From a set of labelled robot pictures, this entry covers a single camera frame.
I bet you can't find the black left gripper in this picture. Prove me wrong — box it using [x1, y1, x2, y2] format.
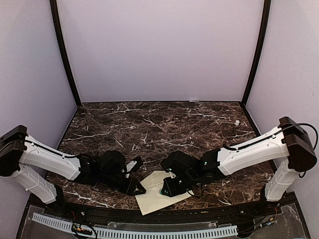
[99, 171, 146, 197]

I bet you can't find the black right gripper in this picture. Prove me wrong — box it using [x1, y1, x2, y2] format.
[161, 172, 198, 197]

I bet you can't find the cream paper envelope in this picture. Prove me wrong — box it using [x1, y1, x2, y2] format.
[135, 171, 190, 216]

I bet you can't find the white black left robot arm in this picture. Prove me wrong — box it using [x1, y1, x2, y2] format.
[0, 125, 146, 217]

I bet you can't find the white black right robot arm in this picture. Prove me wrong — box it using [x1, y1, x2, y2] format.
[160, 117, 317, 216]

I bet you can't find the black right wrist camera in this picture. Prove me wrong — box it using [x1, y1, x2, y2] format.
[163, 166, 176, 179]

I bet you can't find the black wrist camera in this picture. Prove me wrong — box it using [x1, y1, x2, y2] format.
[126, 156, 143, 174]
[163, 166, 176, 179]

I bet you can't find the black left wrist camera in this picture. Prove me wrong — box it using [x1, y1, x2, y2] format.
[126, 156, 143, 174]

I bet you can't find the black front table rail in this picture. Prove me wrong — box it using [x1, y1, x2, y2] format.
[57, 199, 275, 226]

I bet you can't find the white slotted cable duct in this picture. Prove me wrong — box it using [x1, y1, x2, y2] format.
[31, 213, 238, 239]

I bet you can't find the black left corner frame post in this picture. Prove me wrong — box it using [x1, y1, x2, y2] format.
[49, 0, 82, 107]

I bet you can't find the black corner frame post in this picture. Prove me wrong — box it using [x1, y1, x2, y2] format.
[49, 0, 82, 107]
[241, 0, 271, 108]

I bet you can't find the black right corner frame post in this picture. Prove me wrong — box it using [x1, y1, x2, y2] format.
[241, 0, 271, 108]

